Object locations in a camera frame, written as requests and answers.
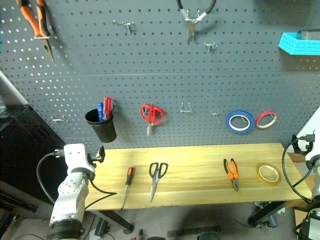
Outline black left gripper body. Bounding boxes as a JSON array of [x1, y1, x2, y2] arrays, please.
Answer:
[[86, 152, 101, 169]]

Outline black cabinet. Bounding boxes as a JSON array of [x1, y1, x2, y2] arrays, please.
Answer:
[[0, 104, 69, 206]]

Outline black plastic cup holder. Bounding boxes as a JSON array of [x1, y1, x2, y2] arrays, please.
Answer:
[[84, 107, 118, 144]]

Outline metal double pegboard hook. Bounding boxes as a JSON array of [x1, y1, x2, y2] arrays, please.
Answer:
[[50, 115, 69, 124], [112, 19, 137, 35]]

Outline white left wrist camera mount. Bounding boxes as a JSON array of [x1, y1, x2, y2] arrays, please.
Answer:
[[63, 143, 96, 176]]

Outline orange black long-nose pliers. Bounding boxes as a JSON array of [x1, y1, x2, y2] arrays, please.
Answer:
[[16, 0, 56, 65]]

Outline red tape roll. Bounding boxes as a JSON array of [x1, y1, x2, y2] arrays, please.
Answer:
[[254, 110, 278, 130]]

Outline red handled scissors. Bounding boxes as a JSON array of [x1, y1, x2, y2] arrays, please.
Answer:
[[139, 102, 166, 137]]

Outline yellow tape roll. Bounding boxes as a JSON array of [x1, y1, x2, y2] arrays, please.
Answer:
[[255, 162, 282, 187]]

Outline grey perforated pegboard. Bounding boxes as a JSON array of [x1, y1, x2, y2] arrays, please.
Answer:
[[0, 0, 320, 157]]

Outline blue handled screwdriver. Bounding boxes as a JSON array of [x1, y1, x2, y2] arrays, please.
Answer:
[[96, 101, 105, 123]]

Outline blue plastic bin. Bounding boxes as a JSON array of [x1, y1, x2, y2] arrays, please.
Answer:
[[277, 31, 320, 56]]

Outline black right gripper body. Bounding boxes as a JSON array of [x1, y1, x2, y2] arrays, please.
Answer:
[[298, 133, 315, 154]]

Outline metal loop pegboard hook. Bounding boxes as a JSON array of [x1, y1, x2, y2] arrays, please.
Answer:
[[179, 100, 194, 114]]

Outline black blue handled scissors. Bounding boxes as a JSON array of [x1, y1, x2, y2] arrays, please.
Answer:
[[148, 161, 169, 204]]

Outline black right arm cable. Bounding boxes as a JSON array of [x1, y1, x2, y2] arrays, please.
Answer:
[[281, 138, 313, 204]]

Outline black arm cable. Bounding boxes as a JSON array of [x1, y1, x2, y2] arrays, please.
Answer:
[[281, 138, 313, 204], [36, 148, 118, 210]]

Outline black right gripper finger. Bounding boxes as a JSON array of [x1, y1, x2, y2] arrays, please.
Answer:
[[291, 133, 301, 154]]

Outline black handled metal snips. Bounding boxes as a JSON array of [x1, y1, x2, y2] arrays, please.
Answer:
[[176, 0, 217, 43]]

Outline orange black combination pliers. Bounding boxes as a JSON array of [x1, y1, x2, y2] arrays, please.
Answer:
[[222, 158, 240, 192]]

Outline blue tape roll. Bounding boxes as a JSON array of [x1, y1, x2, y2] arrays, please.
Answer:
[[225, 109, 256, 135]]

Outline black metal table leg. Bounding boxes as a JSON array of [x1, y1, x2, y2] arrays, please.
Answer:
[[90, 209, 135, 233], [248, 200, 294, 226]]

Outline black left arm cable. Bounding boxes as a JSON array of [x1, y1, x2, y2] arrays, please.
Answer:
[[36, 148, 118, 210]]

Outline small black floor device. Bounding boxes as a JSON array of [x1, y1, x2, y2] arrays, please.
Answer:
[[94, 217, 111, 236]]

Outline orange black screwdriver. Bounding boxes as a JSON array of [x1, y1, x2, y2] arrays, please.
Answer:
[[120, 165, 136, 211]]

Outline small metal pegboard hook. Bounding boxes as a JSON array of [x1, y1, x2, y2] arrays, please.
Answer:
[[204, 41, 217, 54], [211, 110, 222, 125]]

